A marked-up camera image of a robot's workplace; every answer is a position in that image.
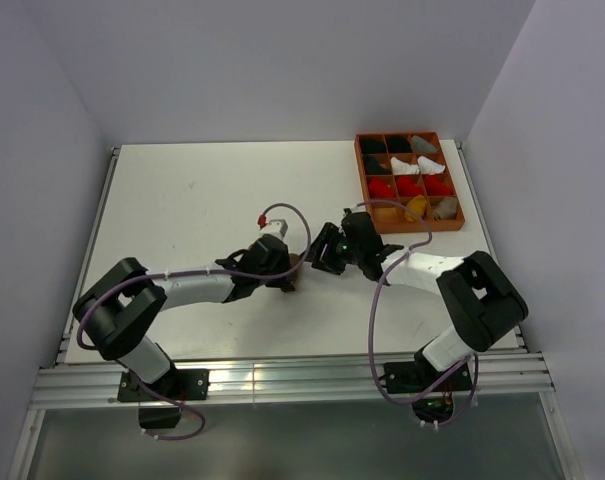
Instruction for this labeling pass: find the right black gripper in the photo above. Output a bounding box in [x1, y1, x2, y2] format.
[298, 222, 363, 276]

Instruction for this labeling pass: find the brown sock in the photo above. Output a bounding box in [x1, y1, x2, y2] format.
[246, 239, 306, 294]

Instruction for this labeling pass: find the mustard yellow striped sock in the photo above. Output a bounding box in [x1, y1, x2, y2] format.
[404, 195, 428, 222]

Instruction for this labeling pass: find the tan sock with red cuff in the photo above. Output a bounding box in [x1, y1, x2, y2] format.
[432, 197, 459, 221]

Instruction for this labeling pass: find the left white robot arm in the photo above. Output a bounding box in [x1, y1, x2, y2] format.
[72, 234, 294, 399]

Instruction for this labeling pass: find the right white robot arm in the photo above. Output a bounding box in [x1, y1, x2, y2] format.
[307, 210, 529, 390]

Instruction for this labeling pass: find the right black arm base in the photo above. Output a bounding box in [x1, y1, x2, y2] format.
[378, 361, 472, 425]

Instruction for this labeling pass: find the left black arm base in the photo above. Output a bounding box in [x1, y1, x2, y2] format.
[116, 367, 209, 440]

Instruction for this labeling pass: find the red rolled sock left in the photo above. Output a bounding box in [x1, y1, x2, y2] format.
[368, 177, 395, 199]

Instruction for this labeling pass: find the red rolled sock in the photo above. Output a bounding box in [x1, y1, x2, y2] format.
[395, 176, 424, 197]
[423, 175, 454, 196]
[368, 177, 395, 199]

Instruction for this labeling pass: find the black rolled sock middle-left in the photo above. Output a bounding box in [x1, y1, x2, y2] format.
[363, 155, 392, 176]

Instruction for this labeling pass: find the red rolled sock middle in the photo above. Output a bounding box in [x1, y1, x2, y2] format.
[395, 176, 424, 197]

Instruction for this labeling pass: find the white rolled sock middle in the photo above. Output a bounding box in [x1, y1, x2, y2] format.
[390, 157, 421, 176]

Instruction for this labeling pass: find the white rolled sock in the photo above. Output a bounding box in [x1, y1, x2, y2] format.
[417, 156, 446, 175]
[390, 157, 421, 176]

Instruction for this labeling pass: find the black rolled sock back-left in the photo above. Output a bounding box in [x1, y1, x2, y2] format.
[359, 137, 387, 155]

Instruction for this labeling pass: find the orange compartment organizer box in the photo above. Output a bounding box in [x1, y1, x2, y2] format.
[354, 131, 465, 234]

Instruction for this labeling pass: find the red rolled sock right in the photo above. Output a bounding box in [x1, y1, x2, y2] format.
[423, 175, 454, 196]

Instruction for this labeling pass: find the black rolled sock back-middle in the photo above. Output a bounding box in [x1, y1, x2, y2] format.
[385, 135, 413, 153]

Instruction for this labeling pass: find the white rolled sock right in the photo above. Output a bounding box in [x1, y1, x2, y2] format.
[417, 156, 446, 175]

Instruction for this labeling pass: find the grey rolled sock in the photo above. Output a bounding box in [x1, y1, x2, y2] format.
[411, 135, 438, 153]

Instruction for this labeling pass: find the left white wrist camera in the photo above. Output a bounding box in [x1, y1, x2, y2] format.
[257, 215, 288, 241]

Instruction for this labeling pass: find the aluminium frame rail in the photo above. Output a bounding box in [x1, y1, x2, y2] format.
[29, 351, 554, 410]

